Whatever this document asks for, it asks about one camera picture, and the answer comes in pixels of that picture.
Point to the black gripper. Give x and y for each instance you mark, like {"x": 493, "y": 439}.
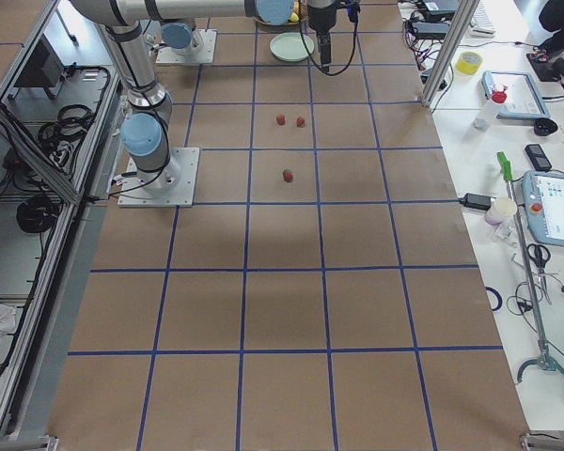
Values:
{"x": 321, "y": 18}

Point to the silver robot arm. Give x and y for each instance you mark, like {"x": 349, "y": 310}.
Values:
{"x": 177, "y": 13}
{"x": 145, "y": 133}

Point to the pale green plate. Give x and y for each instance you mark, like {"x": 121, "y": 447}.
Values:
{"x": 291, "y": 47}

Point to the yellow banana bunch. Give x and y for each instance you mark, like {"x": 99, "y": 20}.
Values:
{"x": 295, "y": 15}

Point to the wicker fruit basket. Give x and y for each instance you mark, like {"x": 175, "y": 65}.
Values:
{"x": 259, "y": 20}

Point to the yellow tape roll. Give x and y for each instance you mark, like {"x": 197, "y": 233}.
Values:
{"x": 468, "y": 63}

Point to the white bottle red cap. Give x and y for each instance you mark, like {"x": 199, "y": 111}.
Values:
{"x": 488, "y": 113}

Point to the far teach pendant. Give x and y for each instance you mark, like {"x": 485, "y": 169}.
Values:
{"x": 524, "y": 100}

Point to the teach pendant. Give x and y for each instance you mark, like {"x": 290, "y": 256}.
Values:
{"x": 524, "y": 100}
{"x": 543, "y": 194}

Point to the black power adapter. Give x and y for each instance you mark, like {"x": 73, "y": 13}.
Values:
{"x": 476, "y": 201}

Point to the black round object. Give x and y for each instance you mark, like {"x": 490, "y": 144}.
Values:
{"x": 544, "y": 126}

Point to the white paper cup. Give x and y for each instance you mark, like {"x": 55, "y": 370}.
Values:
{"x": 500, "y": 211}

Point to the black small device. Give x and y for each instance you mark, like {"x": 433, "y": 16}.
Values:
{"x": 538, "y": 158}

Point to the near teach pendant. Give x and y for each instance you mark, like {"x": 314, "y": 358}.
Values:
{"x": 543, "y": 194}

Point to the long reacher grabber tool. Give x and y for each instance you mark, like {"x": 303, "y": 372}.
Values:
{"x": 544, "y": 361}

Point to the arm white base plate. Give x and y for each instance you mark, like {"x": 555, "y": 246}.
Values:
{"x": 174, "y": 187}
{"x": 207, "y": 47}

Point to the aluminium frame post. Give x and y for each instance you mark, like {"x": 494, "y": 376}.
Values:
{"x": 458, "y": 26}

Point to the black handled scissors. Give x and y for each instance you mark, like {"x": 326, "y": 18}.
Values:
{"x": 540, "y": 255}

